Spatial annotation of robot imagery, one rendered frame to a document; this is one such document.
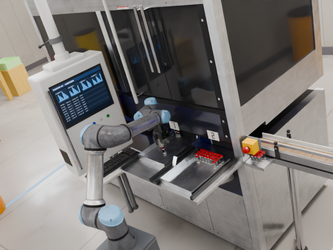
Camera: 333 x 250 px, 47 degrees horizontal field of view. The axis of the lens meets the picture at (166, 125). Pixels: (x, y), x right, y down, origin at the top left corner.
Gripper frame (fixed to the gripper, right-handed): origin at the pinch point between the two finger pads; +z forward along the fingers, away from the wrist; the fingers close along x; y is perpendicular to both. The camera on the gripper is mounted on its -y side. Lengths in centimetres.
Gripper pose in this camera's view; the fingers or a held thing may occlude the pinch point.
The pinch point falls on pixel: (162, 146)
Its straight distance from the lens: 248.9
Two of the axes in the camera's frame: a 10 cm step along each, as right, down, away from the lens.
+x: 6.9, -4.8, 5.4
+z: 2.5, 8.6, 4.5
